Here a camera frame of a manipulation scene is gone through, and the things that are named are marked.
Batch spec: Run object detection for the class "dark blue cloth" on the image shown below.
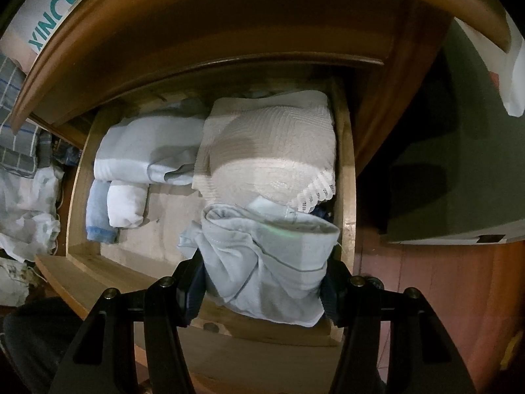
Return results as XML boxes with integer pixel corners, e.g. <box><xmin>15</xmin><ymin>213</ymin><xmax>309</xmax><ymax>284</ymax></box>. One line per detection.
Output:
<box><xmin>314</xmin><ymin>201</ymin><xmax>337</xmax><ymax>224</ymax></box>

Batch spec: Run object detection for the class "wooden drawer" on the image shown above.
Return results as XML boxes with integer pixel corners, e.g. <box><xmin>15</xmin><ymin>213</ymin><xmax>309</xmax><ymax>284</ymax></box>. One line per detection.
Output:
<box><xmin>35</xmin><ymin>80</ymin><xmax>358</xmax><ymax>394</ymax></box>

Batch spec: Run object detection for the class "light blue rolled cloth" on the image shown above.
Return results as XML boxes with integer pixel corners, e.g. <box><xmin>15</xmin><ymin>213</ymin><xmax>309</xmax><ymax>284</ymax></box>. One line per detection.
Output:
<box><xmin>85</xmin><ymin>178</ymin><xmax>120</xmax><ymax>244</ymax></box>

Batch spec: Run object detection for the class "pale blue underwear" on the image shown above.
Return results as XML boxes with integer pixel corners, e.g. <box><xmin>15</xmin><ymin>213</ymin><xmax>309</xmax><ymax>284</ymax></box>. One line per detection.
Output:
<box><xmin>177</xmin><ymin>203</ymin><xmax>341</xmax><ymax>329</ymax></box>

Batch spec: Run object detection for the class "white lace curtain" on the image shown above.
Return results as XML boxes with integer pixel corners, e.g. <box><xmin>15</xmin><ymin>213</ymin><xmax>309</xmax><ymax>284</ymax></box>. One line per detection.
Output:
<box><xmin>0</xmin><ymin>164</ymin><xmax>66</xmax><ymax>308</ymax></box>

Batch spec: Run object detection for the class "white folded cloth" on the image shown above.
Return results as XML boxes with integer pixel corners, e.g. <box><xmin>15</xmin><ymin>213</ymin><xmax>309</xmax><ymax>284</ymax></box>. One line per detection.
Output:
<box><xmin>94</xmin><ymin>113</ymin><xmax>206</xmax><ymax>185</ymax></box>

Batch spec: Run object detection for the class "person's dark trouser leg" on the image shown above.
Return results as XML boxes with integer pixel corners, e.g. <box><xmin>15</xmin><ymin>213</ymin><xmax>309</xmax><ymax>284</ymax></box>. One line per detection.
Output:
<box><xmin>0</xmin><ymin>297</ymin><xmax>89</xmax><ymax>394</ymax></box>

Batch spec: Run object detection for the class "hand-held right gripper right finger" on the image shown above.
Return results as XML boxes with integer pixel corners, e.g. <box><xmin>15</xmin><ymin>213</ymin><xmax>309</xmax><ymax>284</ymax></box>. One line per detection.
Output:
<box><xmin>320</xmin><ymin>256</ymin><xmax>476</xmax><ymax>394</ymax></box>

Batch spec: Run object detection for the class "blue printed packet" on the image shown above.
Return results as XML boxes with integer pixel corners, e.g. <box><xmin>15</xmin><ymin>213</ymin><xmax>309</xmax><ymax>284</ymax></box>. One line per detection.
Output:
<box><xmin>49</xmin><ymin>137</ymin><xmax>83</xmax><ymax>167</ymax></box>

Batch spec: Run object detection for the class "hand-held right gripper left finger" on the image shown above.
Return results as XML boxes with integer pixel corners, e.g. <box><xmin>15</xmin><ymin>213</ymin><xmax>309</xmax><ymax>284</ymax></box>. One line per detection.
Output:
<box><xmin>49</xmin><ymin>250</ymin><xmax>206</xmax><ymax>394</ymax></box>

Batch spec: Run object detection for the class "brown wooden nightstand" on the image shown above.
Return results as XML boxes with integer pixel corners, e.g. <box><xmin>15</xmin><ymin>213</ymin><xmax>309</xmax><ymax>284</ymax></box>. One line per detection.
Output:
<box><xmin>8</xmin><ymin>0</ymin><xmax>513</xmax><ymax>179</ymax></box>

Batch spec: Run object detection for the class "grey plaid cloth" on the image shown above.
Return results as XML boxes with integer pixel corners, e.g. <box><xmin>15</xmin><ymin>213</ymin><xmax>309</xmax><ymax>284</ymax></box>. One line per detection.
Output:
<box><xmin>0</xmin><ymin>55</ymin><xmax>54</xmax><ymax>179</ymax></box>

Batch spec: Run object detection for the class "white dotted cloth cover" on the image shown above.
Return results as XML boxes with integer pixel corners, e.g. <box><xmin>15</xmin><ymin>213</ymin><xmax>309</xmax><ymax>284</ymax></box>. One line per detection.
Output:
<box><xmin>453</xmin><ymin>16</ymin><xmax>525</xmax><ymax>118</ymax></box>

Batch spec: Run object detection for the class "beige lace-trimmed knit cloth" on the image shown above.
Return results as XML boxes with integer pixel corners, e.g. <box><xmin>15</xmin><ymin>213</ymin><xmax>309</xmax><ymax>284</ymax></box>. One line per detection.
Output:
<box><xmin>192</xmin><ymin>89</ymin><xmax>338</xmax><ymax>214</ymax></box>

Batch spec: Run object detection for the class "white rolled sock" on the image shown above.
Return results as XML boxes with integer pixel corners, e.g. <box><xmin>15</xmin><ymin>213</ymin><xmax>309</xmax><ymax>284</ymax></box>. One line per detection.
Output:
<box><xmin>107</xmin><ymin>180</ymin><xmax>149</xmax><ymax>228</ymax></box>

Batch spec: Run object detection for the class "white shoe box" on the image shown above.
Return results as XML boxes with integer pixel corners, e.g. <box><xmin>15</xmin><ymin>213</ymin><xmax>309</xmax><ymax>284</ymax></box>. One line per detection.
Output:
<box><xmin>0</xmin><ymin>0</ymin><xmax>119</xmax><ymax>77</ymax></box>

